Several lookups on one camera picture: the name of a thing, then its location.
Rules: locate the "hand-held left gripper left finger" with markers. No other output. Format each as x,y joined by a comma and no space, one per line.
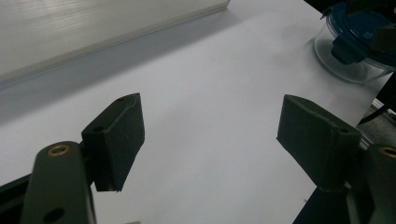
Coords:
115,140

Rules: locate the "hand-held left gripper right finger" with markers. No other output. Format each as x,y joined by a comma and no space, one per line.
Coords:
317,143

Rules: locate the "round glass container blue lid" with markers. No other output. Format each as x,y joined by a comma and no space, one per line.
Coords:
351,28

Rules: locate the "aluminium rail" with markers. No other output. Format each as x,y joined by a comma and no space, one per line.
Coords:
386,113

